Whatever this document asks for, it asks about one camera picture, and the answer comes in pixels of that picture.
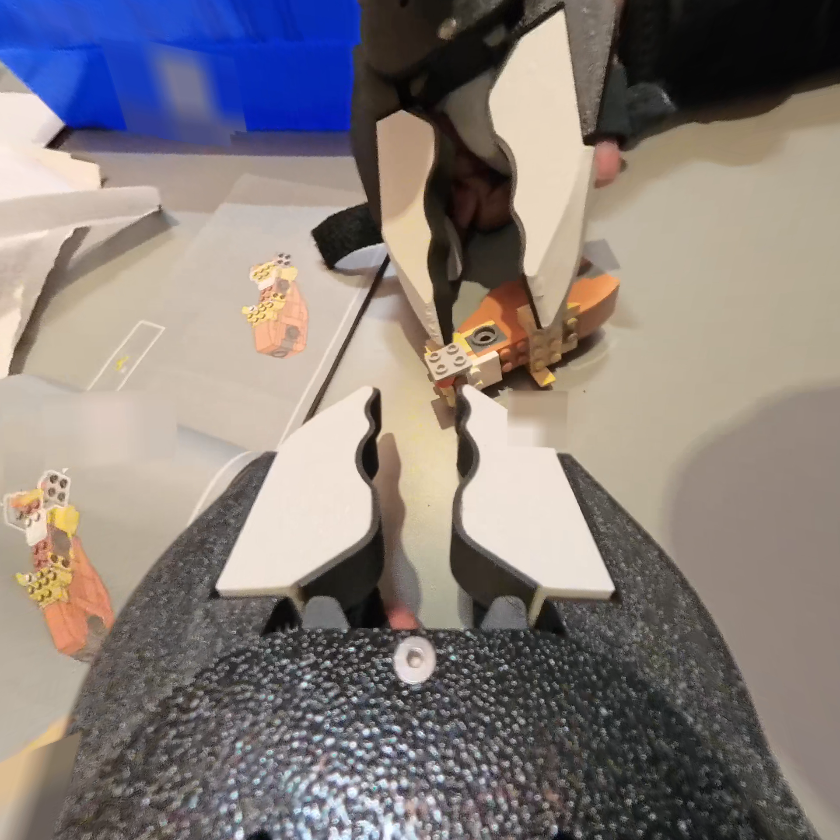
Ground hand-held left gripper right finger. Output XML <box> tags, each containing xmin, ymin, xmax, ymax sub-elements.
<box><xmin>453</xmin><ymin>384</ymin><xmax>618</xmax><ymax>601</ymax></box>

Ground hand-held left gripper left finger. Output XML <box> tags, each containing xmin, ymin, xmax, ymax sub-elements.
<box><xmin>215</xmin><ymin>386</ymin><xmax>385</xmax><ymax>599</ymax></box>

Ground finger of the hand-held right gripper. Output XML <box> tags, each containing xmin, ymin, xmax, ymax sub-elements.
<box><xmin>487</xmin><ymin>8</ymin><xmax>598</xmax><ymax>329</ymax></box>
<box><xmin>375</xmin><ymin>107</ymin><xmax>460</xmax><ymax>345</ymax></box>

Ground orange tan brick model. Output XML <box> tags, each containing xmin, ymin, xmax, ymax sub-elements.
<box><xmin>423</xmin><ymin>259</ymin><xmax>622</xmax><ymax>409</ymax></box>

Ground small pale grey brick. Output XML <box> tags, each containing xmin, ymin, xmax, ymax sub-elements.
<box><xmin>423</xmin><ymin>341</ymin><xmax>475</xmax><ymax>382</ymax></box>

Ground person's right hand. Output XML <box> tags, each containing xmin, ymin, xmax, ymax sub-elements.
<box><xmin>594</xmin><ymin>142</ymin><xmax>626</xmax><ymax>190</ymax></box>

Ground grey instruction booklet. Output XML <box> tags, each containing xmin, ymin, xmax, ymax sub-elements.
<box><xmin>0</xmin><ymin>174</ymin><xmax>389</xmax><ymax>729</ymax></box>

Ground blue plastic bin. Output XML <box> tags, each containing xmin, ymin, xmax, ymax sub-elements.
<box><xmin>0</xmin><ymin>0</ymin><xmax>363</xmax><ymax>133</ymax></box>

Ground torn white paper bag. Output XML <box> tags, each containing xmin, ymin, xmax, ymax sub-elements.
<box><xmin>0</xmin><ymin>92</ymin><xmax>163</xmax><ymax>378</ymax></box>

